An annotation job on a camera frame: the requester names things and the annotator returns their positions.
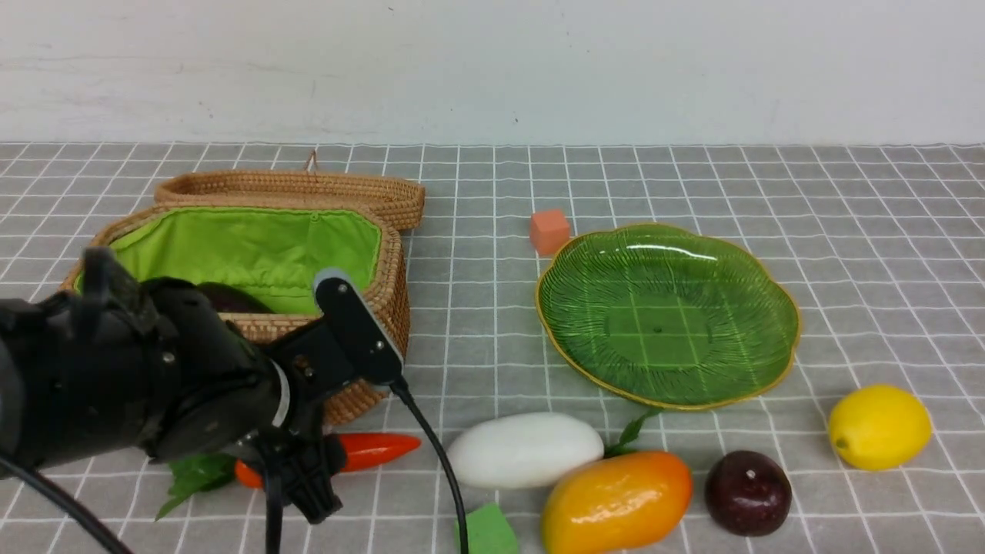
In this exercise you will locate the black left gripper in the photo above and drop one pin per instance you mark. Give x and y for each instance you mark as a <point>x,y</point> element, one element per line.
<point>260,403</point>

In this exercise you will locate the orange yellow toy mango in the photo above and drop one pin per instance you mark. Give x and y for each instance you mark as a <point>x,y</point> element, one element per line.
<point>626,502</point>

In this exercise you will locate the purple toy eggplant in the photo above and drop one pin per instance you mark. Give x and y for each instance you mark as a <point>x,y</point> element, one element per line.
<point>226,299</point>

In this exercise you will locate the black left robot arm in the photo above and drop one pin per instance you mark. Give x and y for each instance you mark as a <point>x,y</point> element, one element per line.
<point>152,365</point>

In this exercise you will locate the orange toy carrot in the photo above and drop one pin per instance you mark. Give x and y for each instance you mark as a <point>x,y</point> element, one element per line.
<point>206,473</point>

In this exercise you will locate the woven rattan basket green lining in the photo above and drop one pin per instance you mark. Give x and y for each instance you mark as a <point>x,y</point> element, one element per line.
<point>272,253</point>

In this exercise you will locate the woven rattan basket lid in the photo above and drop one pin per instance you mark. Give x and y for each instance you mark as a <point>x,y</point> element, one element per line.
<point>398,202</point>

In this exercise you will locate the green foam cube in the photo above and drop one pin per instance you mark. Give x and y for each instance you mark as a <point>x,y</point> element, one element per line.
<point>485,530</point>

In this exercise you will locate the white toy radish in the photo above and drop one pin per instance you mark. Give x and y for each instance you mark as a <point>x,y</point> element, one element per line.
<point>524,451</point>

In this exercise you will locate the orange foam cube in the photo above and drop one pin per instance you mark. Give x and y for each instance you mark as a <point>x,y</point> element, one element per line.
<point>549,231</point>

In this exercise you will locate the green glass leaf plate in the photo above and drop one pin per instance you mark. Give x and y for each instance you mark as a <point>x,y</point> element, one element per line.
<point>667,318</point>

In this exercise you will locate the dark purple toy passionfruit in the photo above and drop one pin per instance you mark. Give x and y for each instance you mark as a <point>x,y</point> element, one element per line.
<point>748,494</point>

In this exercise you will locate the yellow toy lemon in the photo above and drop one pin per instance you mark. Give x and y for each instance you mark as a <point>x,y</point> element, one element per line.
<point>879,427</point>

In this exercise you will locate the grey checked tablecloth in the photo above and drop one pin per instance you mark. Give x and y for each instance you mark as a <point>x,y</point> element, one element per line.
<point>881,246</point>

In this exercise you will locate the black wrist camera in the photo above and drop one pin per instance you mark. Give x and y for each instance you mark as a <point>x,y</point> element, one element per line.
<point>362,337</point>

